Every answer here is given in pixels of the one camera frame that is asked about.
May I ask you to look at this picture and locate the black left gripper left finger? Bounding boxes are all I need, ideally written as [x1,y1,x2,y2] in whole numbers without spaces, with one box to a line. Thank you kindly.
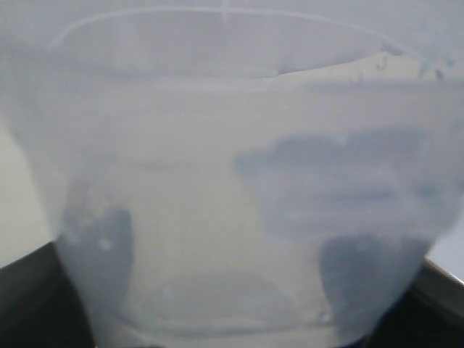
[1,243,95,348]

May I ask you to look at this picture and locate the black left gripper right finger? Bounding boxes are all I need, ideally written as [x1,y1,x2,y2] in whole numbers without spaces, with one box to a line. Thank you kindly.
[366,261,463,348]

